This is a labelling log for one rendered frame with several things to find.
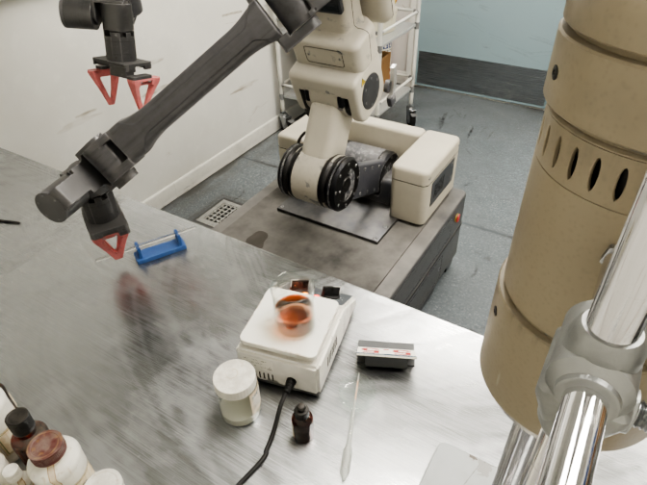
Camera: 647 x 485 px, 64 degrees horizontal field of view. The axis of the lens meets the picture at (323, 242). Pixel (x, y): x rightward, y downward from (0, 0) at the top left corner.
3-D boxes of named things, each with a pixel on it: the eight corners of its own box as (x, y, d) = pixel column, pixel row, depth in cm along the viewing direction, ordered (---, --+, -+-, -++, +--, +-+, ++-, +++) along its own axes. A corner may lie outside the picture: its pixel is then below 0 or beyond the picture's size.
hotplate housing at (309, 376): (288, 293, 95) (284, 259, 90) (356, 307, 91) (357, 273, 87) (233, 390, 79) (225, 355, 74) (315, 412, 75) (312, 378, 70)
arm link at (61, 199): (142, 169, 87) (103, 129, 85) (99, 207, 79) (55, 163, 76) (108, 198, 94) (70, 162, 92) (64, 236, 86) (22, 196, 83)
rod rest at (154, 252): (182, 240, 108) (178, 226, 106) (187, 248, 106) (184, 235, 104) (134, 256, 105) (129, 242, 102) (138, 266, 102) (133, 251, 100)
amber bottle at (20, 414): (39, 485, 68) (6, 439, 61) (24, 465, 70) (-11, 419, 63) (71, 460, 70) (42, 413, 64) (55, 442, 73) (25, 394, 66)
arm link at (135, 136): (322, 23, 81) (276, -40, 77) (323, 23, 76) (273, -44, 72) (127, 188, 91) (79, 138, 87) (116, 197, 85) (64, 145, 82)
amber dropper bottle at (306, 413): (319, 431, 73) (317, 401, 68) (306, 447, 71) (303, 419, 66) (301, 421, 74) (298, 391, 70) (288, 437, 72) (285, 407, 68)
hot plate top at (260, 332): (270, 289, 84) (270, 285, 84) (340, 304, 81) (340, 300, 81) (237, 344, 75) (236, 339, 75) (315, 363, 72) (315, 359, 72)
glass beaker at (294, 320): (293, 351, 73) (289, 309, 68) (265, 327, 77) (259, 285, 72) (329, 325, 77) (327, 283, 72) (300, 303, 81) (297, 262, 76)
